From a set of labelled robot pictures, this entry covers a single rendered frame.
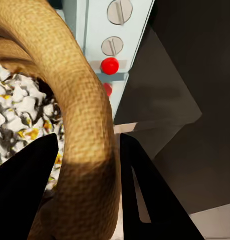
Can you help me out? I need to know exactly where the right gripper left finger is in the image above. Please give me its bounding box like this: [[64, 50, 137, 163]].
[[0, 133, 59, 240]]

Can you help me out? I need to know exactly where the microwave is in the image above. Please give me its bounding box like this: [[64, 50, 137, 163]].
[[46, 0, 155, 76]]

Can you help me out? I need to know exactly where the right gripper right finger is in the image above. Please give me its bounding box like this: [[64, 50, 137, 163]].
[[120, 133, 204, 240]]

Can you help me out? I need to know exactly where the popcorn bag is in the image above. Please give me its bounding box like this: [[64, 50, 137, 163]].
[[0, 0, 121, 240]]

